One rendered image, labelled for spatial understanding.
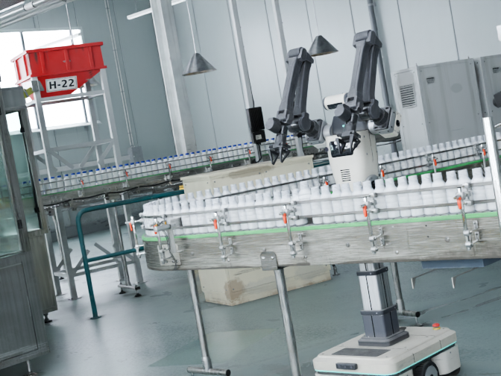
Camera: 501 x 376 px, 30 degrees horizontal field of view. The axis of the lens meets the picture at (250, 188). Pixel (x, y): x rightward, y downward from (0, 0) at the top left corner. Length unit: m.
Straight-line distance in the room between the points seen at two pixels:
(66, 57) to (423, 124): 4.01
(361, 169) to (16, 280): 3.02
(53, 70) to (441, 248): 7.45
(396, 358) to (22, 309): 3.14
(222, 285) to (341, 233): 4.37
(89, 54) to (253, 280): 3.71
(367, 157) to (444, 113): 5.53
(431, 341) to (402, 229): 1.19
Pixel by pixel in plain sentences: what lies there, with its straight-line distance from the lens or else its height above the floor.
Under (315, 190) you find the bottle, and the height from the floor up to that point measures 1.15.
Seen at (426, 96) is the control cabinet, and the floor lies 1.55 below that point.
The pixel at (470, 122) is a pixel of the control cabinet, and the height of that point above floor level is 1.19.
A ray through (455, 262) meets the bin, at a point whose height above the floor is 0.75.
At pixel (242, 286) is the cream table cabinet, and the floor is 0.15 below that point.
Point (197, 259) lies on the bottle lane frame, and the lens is 4.75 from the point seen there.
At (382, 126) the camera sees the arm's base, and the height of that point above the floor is 1.38.
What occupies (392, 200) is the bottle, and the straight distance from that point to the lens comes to 3.93.
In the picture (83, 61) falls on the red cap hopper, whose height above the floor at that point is 2.60.
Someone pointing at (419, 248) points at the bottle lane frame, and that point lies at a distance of 3.87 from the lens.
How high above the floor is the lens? 1.43
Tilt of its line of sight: 3 degrees down
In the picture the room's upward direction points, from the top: 10 degrees counter-clockwise
